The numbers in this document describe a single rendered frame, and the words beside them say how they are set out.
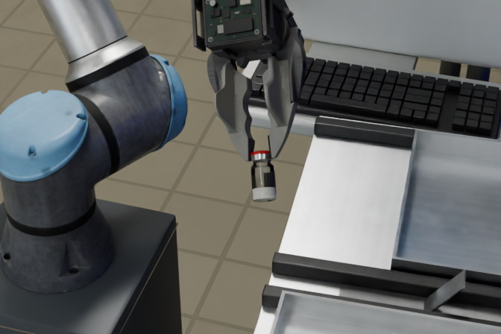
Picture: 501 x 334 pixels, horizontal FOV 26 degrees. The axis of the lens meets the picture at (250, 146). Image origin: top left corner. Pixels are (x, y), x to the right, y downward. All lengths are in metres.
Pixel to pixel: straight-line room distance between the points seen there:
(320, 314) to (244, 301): 1.26
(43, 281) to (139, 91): 0.27
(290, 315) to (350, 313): 0.07
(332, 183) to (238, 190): 1.36
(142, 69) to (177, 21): 2.08
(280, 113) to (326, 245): 0.39
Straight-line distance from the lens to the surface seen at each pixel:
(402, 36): 1.83
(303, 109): 1.69
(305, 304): 1.25
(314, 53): 1.85
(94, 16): 1.41
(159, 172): 2.86
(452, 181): 1.47
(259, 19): 0.97
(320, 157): 1.49
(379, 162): 1.49
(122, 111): 1.38
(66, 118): 1.34
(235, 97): 1.02
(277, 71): 1.01
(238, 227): 2.69
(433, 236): 1.38
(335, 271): 1.30
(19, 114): 1.37
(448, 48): 1.83
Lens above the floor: 1.80
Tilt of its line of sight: 38 degrees down
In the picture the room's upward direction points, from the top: straight up
